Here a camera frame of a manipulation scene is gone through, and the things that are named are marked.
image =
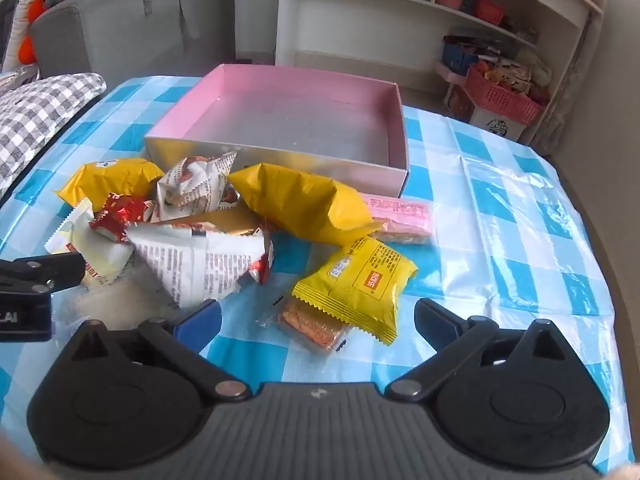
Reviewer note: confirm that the patterned storage box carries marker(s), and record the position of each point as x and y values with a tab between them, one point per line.
457	102

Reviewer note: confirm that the red candy packet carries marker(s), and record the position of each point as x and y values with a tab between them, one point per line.
117	220

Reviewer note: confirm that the grey sofa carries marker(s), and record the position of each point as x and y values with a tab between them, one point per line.
125	45

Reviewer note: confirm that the blue box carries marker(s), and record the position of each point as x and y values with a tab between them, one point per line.
457	57

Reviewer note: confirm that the clear packet of orange wafers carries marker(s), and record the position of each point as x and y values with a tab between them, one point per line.
312	327

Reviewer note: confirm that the pink snack packet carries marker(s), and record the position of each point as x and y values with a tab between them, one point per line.
405	215

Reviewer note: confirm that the white printed pecan packet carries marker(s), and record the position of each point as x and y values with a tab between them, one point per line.
195	185
200	265

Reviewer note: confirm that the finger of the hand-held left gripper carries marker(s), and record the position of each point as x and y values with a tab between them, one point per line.
55	270

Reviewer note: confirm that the pink cardboard box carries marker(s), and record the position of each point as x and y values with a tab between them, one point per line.
300	125

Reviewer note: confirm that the grey checked cushion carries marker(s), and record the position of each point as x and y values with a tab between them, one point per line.
40	115

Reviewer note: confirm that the orange plush toy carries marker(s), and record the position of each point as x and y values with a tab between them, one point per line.
27	50

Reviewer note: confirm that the large yellow snack packet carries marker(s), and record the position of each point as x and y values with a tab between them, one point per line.
305	200
115	177

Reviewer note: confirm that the white bookshelf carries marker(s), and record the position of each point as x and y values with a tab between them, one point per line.
287	10

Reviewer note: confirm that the small red basket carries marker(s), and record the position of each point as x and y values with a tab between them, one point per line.
487	11

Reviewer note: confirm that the white cutout storage box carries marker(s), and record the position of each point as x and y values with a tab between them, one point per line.
500	127

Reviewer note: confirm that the blue checked plastic tablecloth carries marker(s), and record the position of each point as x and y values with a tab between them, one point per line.
500	240

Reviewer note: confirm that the red white snack packet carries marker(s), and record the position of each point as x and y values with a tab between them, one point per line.
257	270

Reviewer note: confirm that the pale yellow white packet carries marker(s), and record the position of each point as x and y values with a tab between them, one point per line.
85	250

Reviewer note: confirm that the pink plastic tray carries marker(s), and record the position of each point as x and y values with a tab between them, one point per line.
447	72

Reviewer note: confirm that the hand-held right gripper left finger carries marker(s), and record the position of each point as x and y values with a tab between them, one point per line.
197	321

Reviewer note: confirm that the large pink plastic basket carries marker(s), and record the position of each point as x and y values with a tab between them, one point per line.
500	100

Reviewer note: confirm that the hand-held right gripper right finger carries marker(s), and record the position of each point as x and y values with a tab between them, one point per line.
435	325

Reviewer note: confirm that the small yellow printed packet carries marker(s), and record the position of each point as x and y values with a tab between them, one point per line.
360	285

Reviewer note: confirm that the pile of colourful packets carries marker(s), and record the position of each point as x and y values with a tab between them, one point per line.
510	75

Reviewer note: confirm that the orange gold snack packet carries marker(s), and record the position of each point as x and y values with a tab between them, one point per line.
225	217

